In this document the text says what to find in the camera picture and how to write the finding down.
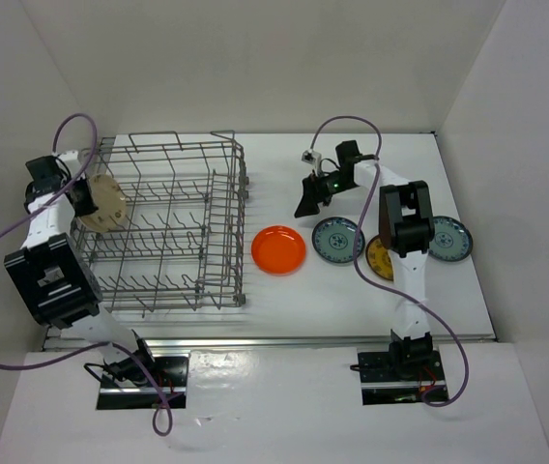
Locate blue patterned plate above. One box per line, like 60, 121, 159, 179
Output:
311, 217, 366, 265
429, 216, 474, 263

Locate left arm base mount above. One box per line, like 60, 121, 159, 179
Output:
86, 353, 189, 411

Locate grey wire dish rack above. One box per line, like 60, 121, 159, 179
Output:
73, 130, 249, 318

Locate yellow patterned plate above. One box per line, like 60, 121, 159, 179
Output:
365, 236, 394, 281

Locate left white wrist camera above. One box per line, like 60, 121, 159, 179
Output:
53, 150, 82, 174

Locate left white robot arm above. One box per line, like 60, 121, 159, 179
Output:
4, 150, 158, 387

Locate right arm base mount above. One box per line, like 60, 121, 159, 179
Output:
350, 350, 449, 406

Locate orange plate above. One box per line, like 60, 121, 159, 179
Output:
250, 225, 306, 276

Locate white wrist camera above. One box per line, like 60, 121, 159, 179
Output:
53, 150, 82, 174
301, 149, 325, 181

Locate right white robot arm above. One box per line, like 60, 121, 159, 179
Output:
295, 140, 435, 380

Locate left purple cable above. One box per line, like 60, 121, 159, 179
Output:
0, 112, 174, 436

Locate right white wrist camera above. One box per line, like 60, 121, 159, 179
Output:
301, 149, 325, 181

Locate cream plate green patch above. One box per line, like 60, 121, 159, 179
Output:
78, 215, 111, 233

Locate cream plate small motifs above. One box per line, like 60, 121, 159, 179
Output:
89, 174, 127, 231

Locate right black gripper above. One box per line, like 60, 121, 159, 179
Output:
295, 169, 355, 219

